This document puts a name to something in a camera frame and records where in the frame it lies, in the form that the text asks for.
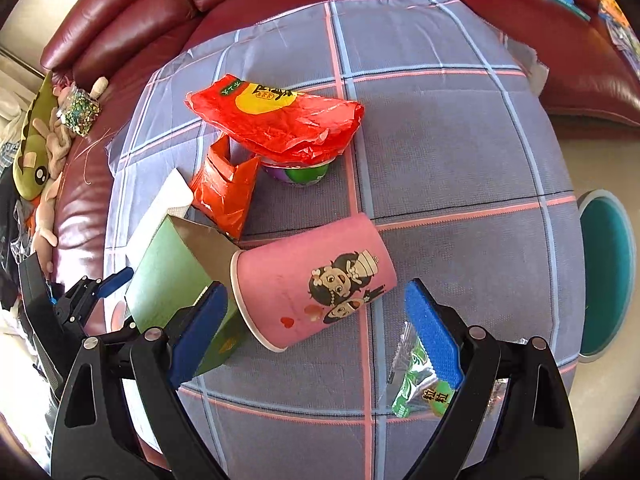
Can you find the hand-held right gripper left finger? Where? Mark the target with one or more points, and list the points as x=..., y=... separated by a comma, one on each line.
x=200, y=330

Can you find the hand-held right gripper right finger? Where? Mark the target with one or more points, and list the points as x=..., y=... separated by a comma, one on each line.
x=432, y=330

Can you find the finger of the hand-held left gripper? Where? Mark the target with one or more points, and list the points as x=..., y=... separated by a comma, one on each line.
x=112, y=282

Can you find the green cardboard box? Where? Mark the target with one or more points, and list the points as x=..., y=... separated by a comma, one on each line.
x=165, y=280

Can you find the clear packet with green label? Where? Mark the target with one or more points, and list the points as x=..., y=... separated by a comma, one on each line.
x=415, y=390

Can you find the white tissue paper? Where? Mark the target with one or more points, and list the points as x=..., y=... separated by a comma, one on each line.
x=160, y=210

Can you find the pink paper cup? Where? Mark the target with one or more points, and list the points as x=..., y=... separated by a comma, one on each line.
x=300, y=285

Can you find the orange snack packet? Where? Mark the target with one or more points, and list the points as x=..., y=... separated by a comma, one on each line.
x=222, y=195

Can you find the teal trash bin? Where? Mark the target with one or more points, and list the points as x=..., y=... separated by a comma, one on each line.
x=607, y=270

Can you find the purple and green jelly cup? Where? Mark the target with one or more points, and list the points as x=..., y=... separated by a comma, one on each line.
x=300, y=174

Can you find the red plastic wrapper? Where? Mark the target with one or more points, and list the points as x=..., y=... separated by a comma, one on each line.
x=280, y=120

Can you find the green plush toy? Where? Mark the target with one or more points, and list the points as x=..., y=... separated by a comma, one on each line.
x=35, y=160

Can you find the grey plaid tablecloth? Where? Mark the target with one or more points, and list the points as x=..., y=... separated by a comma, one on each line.
x=450, y=160

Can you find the clear bag of beads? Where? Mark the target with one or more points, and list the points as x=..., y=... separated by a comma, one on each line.
x=80, y=110

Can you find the white curtain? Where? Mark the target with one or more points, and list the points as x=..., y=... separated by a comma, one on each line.
x=12, y=105

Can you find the dark red leather sofa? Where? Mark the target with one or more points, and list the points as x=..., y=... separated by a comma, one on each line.
x=125, y=5

